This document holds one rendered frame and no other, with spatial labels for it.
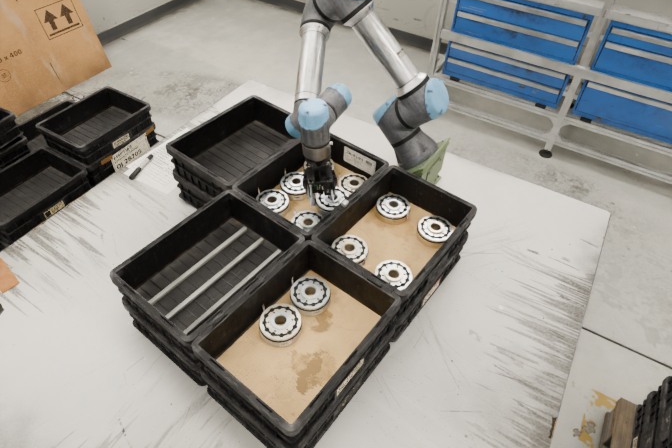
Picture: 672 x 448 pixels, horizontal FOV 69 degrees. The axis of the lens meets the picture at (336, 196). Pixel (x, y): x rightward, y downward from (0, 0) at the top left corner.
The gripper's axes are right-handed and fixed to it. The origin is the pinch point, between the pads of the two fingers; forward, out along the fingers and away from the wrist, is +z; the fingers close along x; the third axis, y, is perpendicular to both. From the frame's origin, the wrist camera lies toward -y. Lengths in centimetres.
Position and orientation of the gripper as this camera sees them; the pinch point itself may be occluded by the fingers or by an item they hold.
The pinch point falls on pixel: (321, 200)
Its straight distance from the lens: 148.5
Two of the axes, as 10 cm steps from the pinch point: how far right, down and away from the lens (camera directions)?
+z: 0.5, 7.1, 7.0
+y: 1.2, 6.9, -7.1
